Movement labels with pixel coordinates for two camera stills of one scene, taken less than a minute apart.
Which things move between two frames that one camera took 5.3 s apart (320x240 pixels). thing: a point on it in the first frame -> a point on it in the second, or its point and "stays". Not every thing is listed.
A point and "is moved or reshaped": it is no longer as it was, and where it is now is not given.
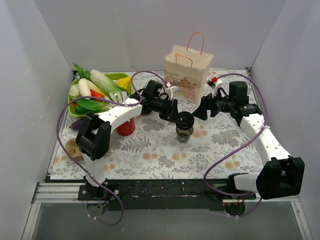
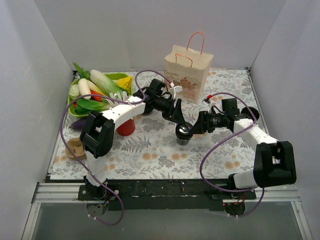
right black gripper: [206, 106] -> [202, 122]
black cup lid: [186, 120] is moved or reshaped
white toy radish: [84, 88] stays
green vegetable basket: [92, 94] stays
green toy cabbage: [74, 93] stays
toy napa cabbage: [108, 86] stays
